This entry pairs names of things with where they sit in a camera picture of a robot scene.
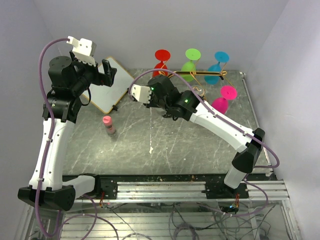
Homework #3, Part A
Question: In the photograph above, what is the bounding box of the purple cable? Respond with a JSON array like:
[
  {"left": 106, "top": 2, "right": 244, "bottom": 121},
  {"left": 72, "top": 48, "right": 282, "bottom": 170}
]
[
  {"left": 34, "top": 37, "right": 71, "bottom": 238},
  {"left": 127, "top": 68, "right": 281, "bottom": 218}
]

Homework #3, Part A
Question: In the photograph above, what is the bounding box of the magenta plastic wine glass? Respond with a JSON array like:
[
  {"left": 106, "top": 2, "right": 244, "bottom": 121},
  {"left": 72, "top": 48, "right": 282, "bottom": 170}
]
[{"left": 211, "top": 85, "right": 237, "bottom": 114}]

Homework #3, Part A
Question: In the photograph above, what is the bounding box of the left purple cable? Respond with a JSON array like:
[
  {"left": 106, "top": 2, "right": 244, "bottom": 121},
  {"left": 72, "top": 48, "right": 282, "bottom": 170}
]
[{"left": 34, "top": 37, "right": 71, "bottom": 238}]

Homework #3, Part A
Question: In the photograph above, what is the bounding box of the aluminium mounting rail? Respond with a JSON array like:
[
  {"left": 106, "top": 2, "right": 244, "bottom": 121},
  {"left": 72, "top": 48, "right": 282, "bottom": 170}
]
[{"left": 62, "top": 180, "right": 291, "bottom": 204}]

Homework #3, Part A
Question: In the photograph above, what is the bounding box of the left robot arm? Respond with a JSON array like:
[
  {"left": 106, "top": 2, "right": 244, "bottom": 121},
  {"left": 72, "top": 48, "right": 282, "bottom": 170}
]
[{"left": 17, "top": 53, "right": 117, "bottom": 211}]

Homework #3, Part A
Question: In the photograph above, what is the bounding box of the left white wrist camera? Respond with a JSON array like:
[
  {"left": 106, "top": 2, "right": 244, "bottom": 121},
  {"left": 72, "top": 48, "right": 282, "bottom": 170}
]
[{"left": 66, "top": 36, "right": 97, "bottom": 67}]

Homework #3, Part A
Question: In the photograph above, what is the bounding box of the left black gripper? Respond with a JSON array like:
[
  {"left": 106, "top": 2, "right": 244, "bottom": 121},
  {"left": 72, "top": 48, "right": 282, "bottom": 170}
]
[{"left": 69, "top": 49, "right": 117, "bottom": 96}]

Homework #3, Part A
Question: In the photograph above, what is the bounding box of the blue plastic wine glass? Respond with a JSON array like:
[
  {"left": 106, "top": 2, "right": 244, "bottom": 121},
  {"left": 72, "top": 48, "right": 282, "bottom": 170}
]
[{"left": 204, "top": 51, "right": 230, "bottom": 85}]

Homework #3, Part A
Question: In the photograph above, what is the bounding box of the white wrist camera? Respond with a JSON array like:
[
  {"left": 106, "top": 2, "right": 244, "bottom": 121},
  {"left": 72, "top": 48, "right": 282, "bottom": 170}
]
[
  {"left": 130, "top": 84, "right": 152, "bottom": 104},
  {"left": 66, "top": 36, "right": 97, "bottom": 67}
]

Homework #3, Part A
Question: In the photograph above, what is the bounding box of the gold framed whiteboard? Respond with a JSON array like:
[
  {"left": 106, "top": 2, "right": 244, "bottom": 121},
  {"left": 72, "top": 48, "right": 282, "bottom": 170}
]
[{"left": 89, "top": 56, "right": 135, "bottom": 114}]

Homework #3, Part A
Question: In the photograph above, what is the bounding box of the red plastic wine glass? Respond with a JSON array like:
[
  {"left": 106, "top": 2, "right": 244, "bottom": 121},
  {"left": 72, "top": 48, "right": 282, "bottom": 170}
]
[{"left": 152, "top": 49, "right": 171, "bottom": 78}]

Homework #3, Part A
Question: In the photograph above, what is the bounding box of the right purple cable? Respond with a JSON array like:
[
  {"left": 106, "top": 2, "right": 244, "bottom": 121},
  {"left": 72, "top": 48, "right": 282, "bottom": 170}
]
[{"left": 127, "top": 68, "right": 281, "bottom": 218}]

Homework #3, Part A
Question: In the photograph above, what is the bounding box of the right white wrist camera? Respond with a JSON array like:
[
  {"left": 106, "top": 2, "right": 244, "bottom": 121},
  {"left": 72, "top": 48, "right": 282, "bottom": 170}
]
[{"left": 130, "top": 84, "right": 152, "bottom": 104}]

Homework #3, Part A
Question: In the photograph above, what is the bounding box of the pink capped small bottle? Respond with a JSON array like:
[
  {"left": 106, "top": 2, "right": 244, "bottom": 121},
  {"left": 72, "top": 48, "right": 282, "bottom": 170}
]
[{"left": 102, "top": 115, "right": 116, "bottom": 135}]

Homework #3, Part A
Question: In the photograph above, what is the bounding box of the green plastic wine glass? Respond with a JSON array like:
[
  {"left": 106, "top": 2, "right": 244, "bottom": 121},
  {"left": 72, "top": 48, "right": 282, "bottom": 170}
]
[{"left": 181, "top": 48, "right": 201, "bottom": 82}]

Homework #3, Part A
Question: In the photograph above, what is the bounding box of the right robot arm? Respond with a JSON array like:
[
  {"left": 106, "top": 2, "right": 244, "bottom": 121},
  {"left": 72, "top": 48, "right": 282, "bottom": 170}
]
[{"left": 146, "top": 75, "right": 265, "bottom": 199}]

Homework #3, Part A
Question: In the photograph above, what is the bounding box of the gold wine glass rack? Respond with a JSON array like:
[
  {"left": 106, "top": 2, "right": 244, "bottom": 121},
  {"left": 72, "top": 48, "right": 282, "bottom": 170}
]
[{"left": 157, "top": 59, "right": 237, "bottom": 98}]

